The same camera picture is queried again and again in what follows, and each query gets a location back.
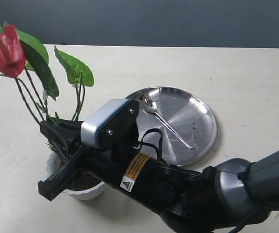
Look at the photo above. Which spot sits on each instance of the dark potting soil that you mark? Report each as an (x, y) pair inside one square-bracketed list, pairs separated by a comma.
[(84, 182)]

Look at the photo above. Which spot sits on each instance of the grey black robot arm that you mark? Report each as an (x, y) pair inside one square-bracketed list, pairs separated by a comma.
[(232, 195)]

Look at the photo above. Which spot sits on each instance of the round stainless steel plate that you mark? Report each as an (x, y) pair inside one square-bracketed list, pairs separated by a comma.
[(187, 114)]

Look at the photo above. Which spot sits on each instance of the stainless steel spork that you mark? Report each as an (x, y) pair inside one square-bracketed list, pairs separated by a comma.
[(151, 107)]

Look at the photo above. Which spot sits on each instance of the white scalloped plastic pot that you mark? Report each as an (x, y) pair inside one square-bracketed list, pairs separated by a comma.
[(54, 162)]

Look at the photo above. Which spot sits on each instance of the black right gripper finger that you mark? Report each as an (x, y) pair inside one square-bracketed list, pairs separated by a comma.
[(66, 134)]

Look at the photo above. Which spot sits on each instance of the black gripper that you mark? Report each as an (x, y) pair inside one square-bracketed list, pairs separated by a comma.
[(167, 190)]

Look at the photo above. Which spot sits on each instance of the artificial red anthurium plant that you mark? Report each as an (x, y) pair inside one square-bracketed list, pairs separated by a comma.
[(26, 60)]

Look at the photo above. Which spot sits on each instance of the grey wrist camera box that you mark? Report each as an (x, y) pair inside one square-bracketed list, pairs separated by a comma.
[(113, 122)]

